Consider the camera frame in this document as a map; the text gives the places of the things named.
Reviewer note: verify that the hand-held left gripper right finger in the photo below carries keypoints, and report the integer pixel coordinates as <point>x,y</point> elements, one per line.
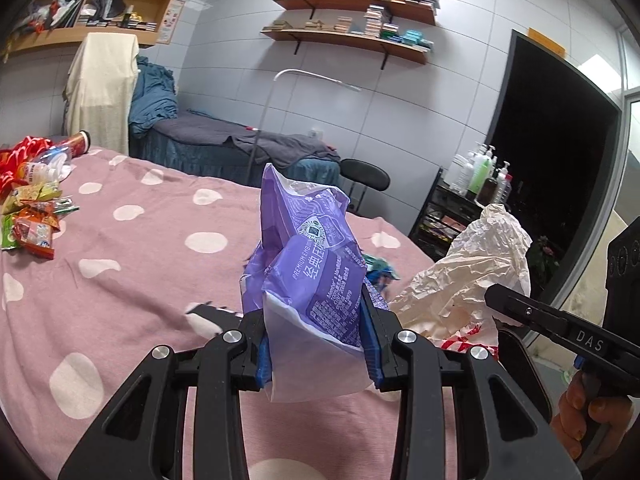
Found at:
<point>373,355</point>

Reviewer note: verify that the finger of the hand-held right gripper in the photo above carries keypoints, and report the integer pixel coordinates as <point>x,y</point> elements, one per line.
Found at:
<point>545,317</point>

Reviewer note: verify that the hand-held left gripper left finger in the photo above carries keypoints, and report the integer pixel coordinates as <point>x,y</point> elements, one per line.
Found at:
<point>262,367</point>

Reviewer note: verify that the purple snack bag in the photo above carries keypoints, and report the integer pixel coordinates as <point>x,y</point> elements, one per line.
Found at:
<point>310,270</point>

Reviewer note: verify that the person's right hand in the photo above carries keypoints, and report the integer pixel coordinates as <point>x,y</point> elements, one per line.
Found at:
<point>575,405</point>

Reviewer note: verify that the potted plant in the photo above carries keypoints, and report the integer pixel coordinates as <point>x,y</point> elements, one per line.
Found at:
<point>545,260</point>

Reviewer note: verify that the red striped white packet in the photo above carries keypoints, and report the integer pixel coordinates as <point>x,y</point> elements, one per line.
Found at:
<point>462,345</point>

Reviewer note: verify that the teal wrapper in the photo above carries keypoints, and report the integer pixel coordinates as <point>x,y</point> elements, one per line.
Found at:
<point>380,267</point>

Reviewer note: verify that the crumpled white plastic bag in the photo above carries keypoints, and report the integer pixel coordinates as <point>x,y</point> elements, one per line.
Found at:
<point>465,280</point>

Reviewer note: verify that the brown bottle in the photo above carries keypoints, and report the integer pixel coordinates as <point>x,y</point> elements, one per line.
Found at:
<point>489,187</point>

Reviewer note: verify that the pink polka dot blanket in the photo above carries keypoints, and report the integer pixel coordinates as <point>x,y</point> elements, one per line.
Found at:
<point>150,280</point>

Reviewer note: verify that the black storage cart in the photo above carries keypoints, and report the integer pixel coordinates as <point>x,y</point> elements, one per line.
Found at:
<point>440,210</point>

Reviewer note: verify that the green bottle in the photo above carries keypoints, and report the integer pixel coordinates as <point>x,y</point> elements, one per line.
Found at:
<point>480,170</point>

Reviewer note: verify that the white bottle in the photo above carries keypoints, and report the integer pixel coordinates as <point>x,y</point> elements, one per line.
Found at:
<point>462,172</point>

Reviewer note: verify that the black stool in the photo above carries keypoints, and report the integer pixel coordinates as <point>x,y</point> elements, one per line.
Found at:
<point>365,172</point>

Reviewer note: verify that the blue covered massage bed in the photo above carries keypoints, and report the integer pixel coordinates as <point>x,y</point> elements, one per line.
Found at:
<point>200,157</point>

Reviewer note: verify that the grey blanket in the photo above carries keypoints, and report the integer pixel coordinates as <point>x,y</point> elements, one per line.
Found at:
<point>225,132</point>

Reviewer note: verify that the pile of snack packets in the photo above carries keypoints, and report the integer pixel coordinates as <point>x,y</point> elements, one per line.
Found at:
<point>35,220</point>

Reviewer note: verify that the red chips can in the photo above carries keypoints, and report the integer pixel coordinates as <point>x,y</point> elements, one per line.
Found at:
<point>77,142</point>

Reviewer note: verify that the blue cloth pile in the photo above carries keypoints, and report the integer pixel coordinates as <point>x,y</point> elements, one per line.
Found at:
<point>155,95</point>

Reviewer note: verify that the cream cloth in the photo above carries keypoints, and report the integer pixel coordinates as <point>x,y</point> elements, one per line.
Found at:
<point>100,90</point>

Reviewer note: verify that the red printed bag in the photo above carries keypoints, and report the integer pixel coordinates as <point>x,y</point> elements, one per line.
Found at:
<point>17,157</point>

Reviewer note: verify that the wooden bookcase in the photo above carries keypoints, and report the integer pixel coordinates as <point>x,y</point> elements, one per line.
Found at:
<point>135,37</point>

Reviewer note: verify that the dark door frame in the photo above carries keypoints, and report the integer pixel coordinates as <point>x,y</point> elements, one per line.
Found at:
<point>550,135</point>

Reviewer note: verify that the wall shelves with boxes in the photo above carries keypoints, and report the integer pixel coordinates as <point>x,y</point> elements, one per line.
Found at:
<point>375,20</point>

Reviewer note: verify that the wall poster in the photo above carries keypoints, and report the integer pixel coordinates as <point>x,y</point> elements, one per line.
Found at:
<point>171,20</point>

